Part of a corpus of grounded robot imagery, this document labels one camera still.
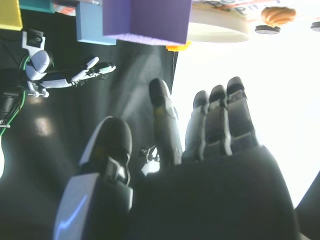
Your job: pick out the purple cube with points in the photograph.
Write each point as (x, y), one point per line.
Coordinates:
(155, 20)

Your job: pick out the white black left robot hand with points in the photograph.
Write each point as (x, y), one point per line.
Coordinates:
(212, 195)

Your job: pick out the blue foam block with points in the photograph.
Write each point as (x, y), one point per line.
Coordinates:
(92, 22)

